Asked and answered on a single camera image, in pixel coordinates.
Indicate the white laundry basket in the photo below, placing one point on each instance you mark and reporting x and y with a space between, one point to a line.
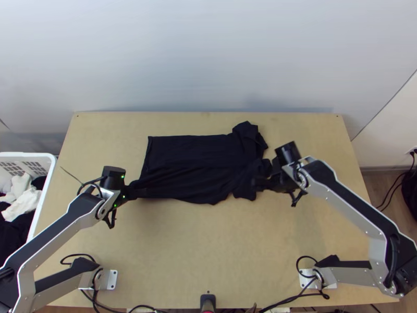
39 159

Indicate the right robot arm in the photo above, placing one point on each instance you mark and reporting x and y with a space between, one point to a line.
345 195

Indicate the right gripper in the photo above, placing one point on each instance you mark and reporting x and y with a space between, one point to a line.
281 177

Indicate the black t-shirt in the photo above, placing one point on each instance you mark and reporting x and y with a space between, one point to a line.
195 163

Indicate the black bag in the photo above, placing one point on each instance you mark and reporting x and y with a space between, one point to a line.
411 195

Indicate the heap of clothes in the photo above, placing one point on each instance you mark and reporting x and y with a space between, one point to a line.
19 195

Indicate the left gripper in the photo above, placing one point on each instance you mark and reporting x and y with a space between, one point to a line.
125 195

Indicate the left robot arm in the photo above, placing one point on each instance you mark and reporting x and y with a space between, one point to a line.
52 234

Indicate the white wall socket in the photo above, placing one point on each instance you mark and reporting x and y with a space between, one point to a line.
411 150

